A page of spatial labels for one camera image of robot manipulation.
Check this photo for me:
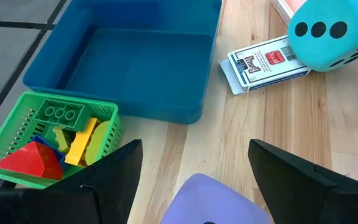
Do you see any purple foam die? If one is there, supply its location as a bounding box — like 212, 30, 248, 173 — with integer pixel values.
160, 173, 272, 224

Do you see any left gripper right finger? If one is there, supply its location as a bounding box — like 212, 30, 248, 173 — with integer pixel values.
248, 139, 358, 224

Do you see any green mesh basket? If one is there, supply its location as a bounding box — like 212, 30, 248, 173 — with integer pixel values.
0, 91, 124, 190

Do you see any white blue playing card box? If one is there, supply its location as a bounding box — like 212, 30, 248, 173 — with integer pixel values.
219, 35, 312, 96

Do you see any large teal plastic tray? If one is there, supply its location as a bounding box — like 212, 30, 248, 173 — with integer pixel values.
22, 0, 223, 124

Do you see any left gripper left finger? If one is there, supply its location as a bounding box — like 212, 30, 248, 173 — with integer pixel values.
0, 139, 144, 224

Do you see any olive green small brick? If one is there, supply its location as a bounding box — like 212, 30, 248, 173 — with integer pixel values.
85, 120, 111, 166
53, 126, 71, 154

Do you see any turquoise foam die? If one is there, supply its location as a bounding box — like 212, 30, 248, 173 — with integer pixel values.
287, 0, 358, 73

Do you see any small blue brick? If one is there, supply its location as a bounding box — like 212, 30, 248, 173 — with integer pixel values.
29, 134, 67, 162

